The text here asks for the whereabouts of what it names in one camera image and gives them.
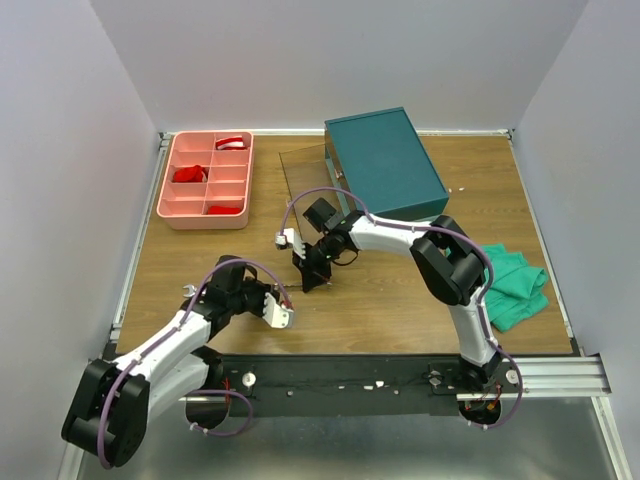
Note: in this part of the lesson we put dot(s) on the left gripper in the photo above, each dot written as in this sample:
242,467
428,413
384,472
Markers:
262,287

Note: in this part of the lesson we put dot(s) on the red white item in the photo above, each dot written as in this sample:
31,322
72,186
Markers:
230,143

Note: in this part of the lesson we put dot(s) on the red item in tray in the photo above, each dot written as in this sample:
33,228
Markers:
190,174

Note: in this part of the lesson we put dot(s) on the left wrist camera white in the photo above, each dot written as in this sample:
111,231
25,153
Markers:
276,315

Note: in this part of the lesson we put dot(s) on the aluminium rail frame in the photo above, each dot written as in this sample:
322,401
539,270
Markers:
540,376

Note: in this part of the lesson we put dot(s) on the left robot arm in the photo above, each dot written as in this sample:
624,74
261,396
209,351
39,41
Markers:
116,399

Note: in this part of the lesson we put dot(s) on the green cloth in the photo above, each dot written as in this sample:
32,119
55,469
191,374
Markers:
516,293

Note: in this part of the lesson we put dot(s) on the teal drawer cabinet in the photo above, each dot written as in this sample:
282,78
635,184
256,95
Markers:
385,164

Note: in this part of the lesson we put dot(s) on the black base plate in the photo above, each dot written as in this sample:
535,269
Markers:
352,385

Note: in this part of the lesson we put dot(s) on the clear drawer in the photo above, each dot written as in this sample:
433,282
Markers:
307,168

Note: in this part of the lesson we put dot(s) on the red item front compartment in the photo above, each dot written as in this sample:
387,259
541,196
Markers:
224,210

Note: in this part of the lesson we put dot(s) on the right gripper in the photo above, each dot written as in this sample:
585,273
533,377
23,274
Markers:
310,264

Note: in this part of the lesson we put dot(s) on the pink compartment tray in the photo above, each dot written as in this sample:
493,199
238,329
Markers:
183,206

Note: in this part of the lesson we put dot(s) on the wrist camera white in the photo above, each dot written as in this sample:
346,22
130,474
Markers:
289,238
276,315

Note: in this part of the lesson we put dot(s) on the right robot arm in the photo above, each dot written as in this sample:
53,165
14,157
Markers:
455,270

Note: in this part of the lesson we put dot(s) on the silver wrench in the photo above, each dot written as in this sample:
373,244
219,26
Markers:
298,286
189,290

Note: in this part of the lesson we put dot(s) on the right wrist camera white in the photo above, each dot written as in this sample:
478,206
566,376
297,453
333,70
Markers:
289,238

